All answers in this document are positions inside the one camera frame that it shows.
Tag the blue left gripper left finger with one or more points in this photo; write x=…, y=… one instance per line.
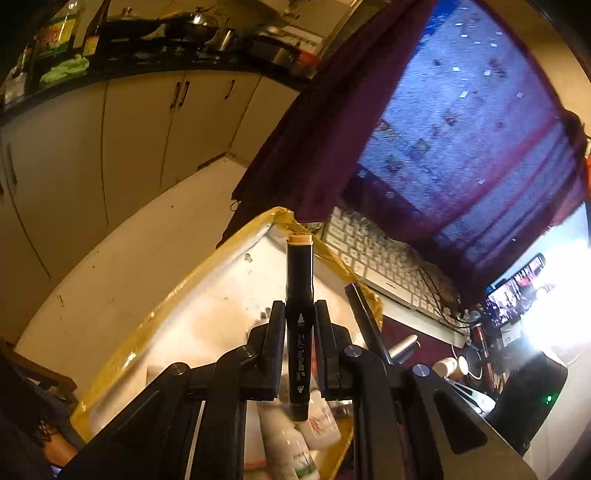
x=263, y=369

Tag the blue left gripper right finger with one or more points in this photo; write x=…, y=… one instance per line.
x=334, y=381

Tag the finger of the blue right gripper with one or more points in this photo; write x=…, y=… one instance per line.
x=366, y=322

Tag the white bottle red stripe label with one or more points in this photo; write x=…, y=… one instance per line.
x=320, y=430

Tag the black marker tan cap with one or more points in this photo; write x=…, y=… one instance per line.
x=300, y=317

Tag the silver white marker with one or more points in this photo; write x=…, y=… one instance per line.
x=402, y=351

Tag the red grey carton box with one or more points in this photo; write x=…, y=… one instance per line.
x=255, y=455

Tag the white computer keyboard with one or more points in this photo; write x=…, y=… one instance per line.
x=415, y=292

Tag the yellow taped white tray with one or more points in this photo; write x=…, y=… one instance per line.
x=207, y=314

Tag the red microphone on stand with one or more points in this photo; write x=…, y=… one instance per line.
x=479, y=343

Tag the smartphone on stand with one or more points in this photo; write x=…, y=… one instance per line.
x=512, y=298

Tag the monitor under maroon cloth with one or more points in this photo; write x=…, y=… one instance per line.
x=435, y=122

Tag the kitchen cabinets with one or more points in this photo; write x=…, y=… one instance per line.
x=76, y=164

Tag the black wok on stove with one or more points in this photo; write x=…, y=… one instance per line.
x=196, y=27

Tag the green cloth on counter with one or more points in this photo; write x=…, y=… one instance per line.
x=72, y=67

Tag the dark sauce bottle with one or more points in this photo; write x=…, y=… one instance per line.
x=92, y=33

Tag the large glass jar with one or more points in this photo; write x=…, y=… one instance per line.
x=55, y=40

